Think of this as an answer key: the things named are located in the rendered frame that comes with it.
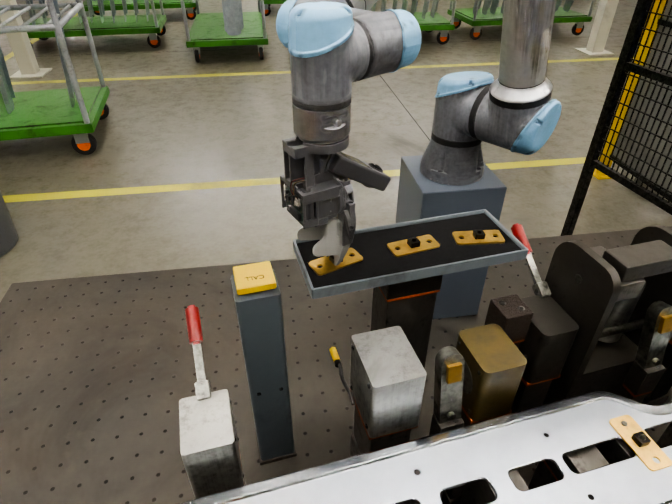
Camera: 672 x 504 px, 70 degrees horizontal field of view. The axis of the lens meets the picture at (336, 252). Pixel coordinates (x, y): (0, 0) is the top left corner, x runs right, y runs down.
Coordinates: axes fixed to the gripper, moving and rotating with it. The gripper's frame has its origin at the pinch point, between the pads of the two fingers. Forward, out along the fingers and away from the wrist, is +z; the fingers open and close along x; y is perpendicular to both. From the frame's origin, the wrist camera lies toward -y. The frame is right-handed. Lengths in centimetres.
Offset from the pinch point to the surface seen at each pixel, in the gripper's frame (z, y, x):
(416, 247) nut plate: 1.7, -13.4, 3.8
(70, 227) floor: 118, 45, -247
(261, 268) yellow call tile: 2.0, 11.0, -4.5
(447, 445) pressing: 18.0, -2.2, 27.4
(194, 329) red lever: 6.1, 23.6, -1.2
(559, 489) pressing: 18.0, -10.6, 39.8
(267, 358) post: 17.5, 13.3, -0.3
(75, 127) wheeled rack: 92, 22, -349
